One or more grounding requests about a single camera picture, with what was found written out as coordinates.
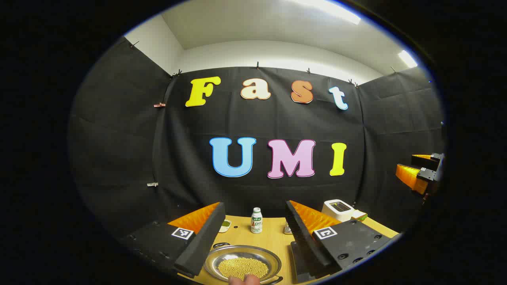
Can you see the pile of yellow soybeans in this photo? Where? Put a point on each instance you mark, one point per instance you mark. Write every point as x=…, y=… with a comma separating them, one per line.
x=241, y=267

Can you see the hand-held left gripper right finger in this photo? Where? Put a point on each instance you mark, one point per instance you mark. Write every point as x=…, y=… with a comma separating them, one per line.
x=307, y=245

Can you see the toy sandwich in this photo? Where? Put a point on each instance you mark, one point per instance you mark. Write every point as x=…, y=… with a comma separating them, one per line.
x=359, y=215

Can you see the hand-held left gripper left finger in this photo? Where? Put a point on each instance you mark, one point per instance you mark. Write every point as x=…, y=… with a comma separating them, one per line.
x=206, y=237

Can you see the row of black backdrop clips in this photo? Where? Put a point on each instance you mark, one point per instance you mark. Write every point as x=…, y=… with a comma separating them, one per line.
x=257, y=65

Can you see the white milk bottle green label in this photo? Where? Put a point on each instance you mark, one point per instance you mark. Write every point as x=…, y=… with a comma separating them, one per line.
x=256, y=223

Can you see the ceiling light panel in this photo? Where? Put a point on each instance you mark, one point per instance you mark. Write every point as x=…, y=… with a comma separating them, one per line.
x=408, y=58

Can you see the white divided dish with beans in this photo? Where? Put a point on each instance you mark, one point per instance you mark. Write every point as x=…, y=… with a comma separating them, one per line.
x=225, y=226

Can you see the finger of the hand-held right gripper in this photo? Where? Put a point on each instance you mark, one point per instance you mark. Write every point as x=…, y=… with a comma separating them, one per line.
x=410, y=176
x=425, y=162

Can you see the white toaster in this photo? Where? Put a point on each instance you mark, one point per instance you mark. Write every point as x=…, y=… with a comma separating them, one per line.
x=334, y=211

